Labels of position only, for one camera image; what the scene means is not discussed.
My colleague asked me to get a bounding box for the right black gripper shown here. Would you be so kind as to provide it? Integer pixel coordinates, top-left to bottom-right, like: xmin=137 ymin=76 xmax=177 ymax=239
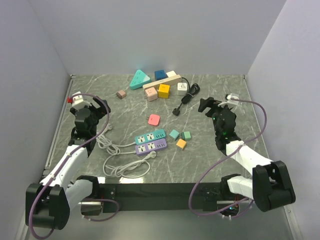
xmin=197 ymin=97 xmax=232 ymax=136

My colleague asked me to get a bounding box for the green small charger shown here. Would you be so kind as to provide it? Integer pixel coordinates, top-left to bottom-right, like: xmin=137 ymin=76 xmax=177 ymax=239
xmin=181 ymin=131 xmax=192 ymax=141

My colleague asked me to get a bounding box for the teal small charger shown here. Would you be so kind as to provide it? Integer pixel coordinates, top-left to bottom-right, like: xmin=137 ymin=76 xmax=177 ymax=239
xmin=169 ymin=129 xmax=180 ymax=140

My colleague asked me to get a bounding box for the orange small charger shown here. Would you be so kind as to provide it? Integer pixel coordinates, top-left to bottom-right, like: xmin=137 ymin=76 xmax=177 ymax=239
xmin=176 ymin=139 xmax=187 ymax=150

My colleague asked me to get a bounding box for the purple power strip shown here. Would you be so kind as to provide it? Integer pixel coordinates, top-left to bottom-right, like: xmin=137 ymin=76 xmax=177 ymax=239
xmin=135 ymin=138 xmax=168 ymax=156

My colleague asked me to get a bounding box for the teal power strip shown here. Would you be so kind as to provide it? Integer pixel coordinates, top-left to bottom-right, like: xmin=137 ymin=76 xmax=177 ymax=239
xmin=134 ymin=129 xmax=166 ymax=145

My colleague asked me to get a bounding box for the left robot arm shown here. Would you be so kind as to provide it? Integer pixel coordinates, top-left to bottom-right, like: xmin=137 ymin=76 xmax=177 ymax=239
xmin=25 ymin=93 xmax=111 ymax=230

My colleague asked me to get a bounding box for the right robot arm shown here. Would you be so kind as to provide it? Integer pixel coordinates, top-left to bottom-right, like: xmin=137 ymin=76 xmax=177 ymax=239
xmin=198 ymin=94 xmax=296 ymax=212

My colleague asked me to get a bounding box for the brown small charger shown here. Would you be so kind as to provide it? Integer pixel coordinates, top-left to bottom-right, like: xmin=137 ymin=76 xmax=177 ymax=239
xmin=116 ymin=90 xmax=127 ymax=100

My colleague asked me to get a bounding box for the white cube adapter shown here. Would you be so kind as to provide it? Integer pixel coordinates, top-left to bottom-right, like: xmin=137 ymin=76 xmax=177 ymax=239
xmin=177 ymin=82 xmax=189 ymax=96

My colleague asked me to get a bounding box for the beige long power strip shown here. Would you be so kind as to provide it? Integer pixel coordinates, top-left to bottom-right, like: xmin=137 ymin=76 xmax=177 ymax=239
xmin=142 ymin=74 xmax=182 ymax=90

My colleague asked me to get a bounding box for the teal triangular power socket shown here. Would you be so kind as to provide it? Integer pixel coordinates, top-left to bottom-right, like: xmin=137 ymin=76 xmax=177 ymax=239
xmin=129 ymin=69 xmax=152 ymax=90

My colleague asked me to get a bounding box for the yellow cube socket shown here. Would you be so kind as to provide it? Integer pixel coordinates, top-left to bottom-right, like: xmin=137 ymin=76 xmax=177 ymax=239
xmin=158 ymin=84 xmax=170 ymax=99

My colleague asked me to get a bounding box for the white cube socket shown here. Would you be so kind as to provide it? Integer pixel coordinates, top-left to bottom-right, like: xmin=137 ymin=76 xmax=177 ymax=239
xmin=166 ymin=70 xmax=177 ymax=78

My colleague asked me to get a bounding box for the pink cube socket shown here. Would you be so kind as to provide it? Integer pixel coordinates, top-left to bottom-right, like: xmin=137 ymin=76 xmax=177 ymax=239
xmin=144 ymin=87 xmax=158 ymax=102

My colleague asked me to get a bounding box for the pink flat charger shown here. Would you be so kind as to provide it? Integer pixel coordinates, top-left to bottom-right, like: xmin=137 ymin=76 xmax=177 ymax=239
xmin=147 ymin=114 xmax=161 ymax=126

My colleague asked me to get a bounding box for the dark blue cube socket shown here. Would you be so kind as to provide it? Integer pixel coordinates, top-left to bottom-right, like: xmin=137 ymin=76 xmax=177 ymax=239
xmin=154 ymin=70 xmax=168 ymax=81

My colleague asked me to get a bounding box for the black base bar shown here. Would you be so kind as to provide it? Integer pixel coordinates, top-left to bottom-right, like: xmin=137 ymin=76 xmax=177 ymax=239
xmin=79 ymin=182 xmax=253 ymax=217

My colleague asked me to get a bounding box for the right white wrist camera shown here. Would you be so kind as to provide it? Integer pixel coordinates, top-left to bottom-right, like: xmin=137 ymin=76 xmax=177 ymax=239
xmin=218 ymin=93 xmax=239 ymax=109

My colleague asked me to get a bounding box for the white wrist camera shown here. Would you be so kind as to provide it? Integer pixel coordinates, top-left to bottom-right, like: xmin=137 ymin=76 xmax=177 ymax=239
xmin=218 ymin=93 xmax=239 ymax=109
xmin=67 ymin=91 xmax=91 ymax=111

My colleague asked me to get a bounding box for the black power cord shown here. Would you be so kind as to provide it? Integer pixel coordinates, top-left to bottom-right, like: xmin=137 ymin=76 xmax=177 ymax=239
xmin=172 ymin=76 xmax=201 ymax=116

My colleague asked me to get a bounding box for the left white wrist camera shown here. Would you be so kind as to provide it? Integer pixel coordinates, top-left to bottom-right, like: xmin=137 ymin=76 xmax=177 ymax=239
xmin=67 ymin=91 xmax=91 ymax=111

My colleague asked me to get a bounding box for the white cord of teal strip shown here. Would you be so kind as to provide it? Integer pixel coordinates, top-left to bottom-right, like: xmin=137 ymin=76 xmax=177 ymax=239
xmin=95 ymin=123 xmax=137 ymax=155

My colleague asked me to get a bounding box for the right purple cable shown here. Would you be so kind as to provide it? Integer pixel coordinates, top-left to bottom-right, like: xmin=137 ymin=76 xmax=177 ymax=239
xmin=188 ymin=98 xmax=268 ymax=217

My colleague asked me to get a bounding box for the purple cable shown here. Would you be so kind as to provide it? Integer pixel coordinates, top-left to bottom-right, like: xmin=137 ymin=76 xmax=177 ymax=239
xmin=188 ymin=98 xmax=268 ymax=217
xmin=28 ymin=93 xmax=121 ymax=238

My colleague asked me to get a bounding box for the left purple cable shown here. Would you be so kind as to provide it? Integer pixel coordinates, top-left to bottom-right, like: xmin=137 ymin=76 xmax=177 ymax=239
xmin=28 ymin=93 xmax=121 ymax=238

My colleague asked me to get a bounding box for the white cord of purple strip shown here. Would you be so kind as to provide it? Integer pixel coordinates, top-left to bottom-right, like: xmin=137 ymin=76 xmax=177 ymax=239
xmin=103 ymin=151 xmax=158 ymax=179

